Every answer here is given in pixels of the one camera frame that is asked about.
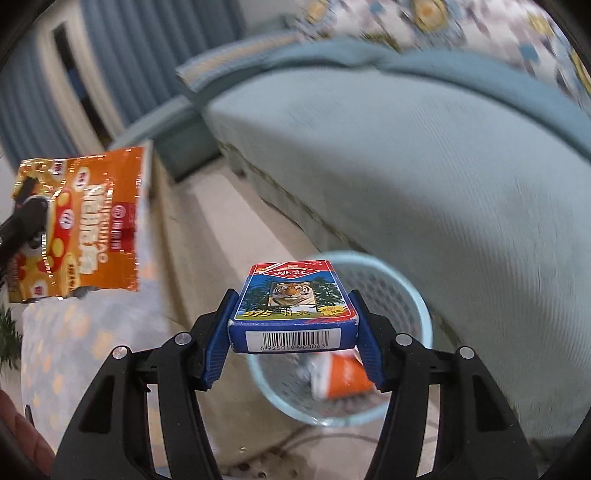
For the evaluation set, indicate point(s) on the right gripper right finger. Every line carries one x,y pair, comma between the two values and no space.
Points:
479,436

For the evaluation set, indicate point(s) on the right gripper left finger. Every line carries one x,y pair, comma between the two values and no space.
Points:
108,435

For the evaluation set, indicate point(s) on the orange snack wrapper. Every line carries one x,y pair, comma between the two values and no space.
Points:
89,238

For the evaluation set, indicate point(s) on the orange white paper cup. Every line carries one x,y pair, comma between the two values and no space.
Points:
338,374

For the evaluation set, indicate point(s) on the blue tiger card box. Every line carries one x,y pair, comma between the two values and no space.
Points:
293,307

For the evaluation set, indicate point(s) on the person's left hand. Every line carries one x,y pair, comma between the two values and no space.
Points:
30,441

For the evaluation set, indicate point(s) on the blue curtain left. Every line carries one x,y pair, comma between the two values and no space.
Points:
31,126

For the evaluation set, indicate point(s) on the blue curtain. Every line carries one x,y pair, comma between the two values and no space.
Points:
139,44
31,126

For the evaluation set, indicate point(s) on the patterned grey tablecloth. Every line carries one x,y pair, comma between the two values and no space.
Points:
66,341

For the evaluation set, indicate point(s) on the light blue plastic basket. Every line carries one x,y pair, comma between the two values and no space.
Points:
285,380

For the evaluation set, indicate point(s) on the blue curtain right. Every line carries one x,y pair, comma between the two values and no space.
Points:
139,44

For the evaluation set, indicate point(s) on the striped armrest cover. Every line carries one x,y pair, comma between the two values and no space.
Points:
203,69

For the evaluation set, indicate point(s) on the teal fabric sofa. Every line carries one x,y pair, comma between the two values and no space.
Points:
486,212

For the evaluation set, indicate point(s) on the blue pillow right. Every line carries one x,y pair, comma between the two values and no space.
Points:
480,74

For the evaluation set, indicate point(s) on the floral back cushion right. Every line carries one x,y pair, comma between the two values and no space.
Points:
519,33

